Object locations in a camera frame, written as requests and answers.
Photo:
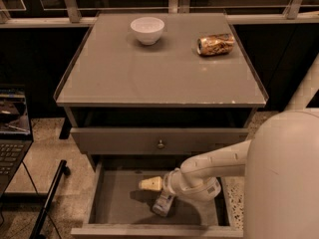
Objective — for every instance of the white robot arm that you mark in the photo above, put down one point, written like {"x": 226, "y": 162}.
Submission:
{"x": 281, "y": 170}

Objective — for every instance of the brass drawer knob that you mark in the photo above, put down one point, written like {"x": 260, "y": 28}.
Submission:
{"x": 160, "y": 144}

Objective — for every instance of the black laptop stand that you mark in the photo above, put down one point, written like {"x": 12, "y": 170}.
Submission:
{"x": 43, "y": 199}

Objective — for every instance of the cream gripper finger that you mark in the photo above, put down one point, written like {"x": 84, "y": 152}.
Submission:
{"x": 152, "y": 184}

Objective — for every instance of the metal window railing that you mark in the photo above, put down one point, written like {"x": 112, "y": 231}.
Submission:
{"x": 26, "y": 13}

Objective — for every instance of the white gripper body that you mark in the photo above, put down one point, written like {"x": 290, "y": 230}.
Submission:
{"x": 169, "y": 181}

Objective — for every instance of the grey open middle drawer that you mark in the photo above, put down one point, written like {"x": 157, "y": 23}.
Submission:
{"x": 118, "y": 209}

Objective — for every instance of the white ceramic bowl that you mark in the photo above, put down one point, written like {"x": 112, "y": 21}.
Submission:
{"x": 147, "y": 29}

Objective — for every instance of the grey top drawer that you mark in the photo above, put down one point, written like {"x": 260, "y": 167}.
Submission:
{"x": 134, "y": 140}

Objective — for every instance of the white diagonal pole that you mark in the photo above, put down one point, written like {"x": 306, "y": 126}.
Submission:
{"x": 306, "y": 89}

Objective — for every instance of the black laptop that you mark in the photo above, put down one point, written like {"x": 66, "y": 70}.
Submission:
{"x": 16, "y": 134}

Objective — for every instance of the grey drawer cabinet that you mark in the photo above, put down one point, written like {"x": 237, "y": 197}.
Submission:
{"x": 116, "y": 81}

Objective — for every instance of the gold crushed soda can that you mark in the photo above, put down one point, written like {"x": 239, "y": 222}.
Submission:
{"x": 214, "y": 45}

